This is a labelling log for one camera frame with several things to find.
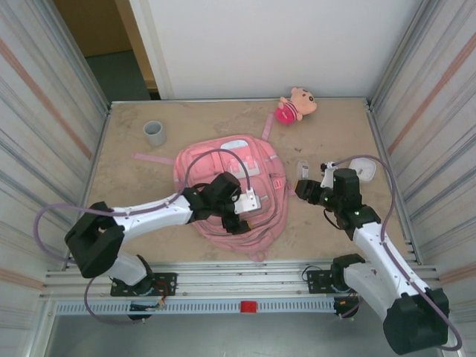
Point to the pink backpack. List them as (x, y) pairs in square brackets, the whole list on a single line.
[(208, 163)]

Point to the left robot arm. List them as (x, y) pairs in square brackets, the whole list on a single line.
[(156, 215)]

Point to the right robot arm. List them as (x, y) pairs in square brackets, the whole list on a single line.
[(379, 267)]

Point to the white square clock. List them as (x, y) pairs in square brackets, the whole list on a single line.
[(366, 169)]

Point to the pink plush doll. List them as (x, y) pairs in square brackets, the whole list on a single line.
[(290, 113)]

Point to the grey plastic cup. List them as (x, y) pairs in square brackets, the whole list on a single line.
[(154, 135)]

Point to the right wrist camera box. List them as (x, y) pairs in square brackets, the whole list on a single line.
[(327, 176)]

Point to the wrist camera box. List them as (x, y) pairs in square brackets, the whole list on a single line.
[(327, 176), (249, 202)]

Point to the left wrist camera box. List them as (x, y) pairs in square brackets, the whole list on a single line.
[(249, 202)]

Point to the aluminium table frame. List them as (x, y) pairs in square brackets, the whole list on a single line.
[(241, 269)]

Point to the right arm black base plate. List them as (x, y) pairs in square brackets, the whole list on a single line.
[(320, 282)]

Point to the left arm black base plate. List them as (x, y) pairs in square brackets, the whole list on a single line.
[(165, 284)]

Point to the white door frame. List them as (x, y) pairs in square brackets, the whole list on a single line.
[(148, 48)]

